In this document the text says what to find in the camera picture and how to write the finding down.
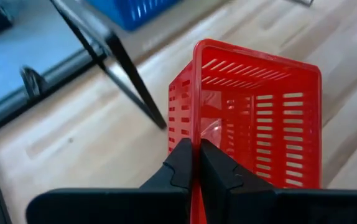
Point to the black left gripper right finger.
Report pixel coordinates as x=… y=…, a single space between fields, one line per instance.
x=228 y=199

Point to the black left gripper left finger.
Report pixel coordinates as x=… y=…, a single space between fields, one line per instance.
x=166 y=202

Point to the red plastic basket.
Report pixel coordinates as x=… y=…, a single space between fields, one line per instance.
x=275 y=124

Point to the blue plastic basket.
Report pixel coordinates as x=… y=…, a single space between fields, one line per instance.
x=128 y=15

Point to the black clamp knob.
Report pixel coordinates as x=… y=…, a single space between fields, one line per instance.
x=34 y=82

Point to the black aluminium rig frame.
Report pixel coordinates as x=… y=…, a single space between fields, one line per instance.
x=60 y=76

